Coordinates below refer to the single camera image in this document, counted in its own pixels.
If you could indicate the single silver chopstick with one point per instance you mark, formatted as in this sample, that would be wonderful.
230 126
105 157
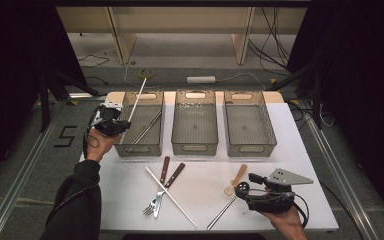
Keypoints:
183 213

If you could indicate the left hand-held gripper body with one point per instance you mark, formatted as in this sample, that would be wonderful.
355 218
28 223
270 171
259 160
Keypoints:
106 120

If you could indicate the yellow tape roll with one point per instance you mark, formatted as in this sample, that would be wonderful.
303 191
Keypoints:
139 73

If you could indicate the beige wooden shelf unit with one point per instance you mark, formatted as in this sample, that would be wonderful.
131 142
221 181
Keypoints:
180 20

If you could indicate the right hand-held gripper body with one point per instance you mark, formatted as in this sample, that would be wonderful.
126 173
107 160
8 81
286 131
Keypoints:
273 200

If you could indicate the person's left hand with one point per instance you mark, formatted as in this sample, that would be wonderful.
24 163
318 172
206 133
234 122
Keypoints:
96 146

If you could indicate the white chopstick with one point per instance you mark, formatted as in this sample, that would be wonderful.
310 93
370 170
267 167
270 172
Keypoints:
136 100

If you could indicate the aluminium floor rail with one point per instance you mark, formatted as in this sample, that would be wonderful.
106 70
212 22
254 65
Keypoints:
345 193
13 193

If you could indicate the black curtain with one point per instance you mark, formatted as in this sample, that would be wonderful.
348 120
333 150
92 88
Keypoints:
6 66
363 83

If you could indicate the black metal stand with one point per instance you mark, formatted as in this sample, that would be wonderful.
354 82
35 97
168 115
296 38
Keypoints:
44 106
316 100

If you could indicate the translucent grey plastic bin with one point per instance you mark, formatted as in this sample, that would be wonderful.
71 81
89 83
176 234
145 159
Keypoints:
250 133
195 133
155 150

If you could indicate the person's right hand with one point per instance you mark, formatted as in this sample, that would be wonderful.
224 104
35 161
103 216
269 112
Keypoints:
290 226

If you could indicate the metal spoon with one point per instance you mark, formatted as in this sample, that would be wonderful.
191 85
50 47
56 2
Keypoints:
220 216

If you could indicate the white power strip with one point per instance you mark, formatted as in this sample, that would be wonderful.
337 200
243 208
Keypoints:
201 80

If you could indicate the metal chopstick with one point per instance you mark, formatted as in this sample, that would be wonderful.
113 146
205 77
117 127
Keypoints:
150 126
145 128

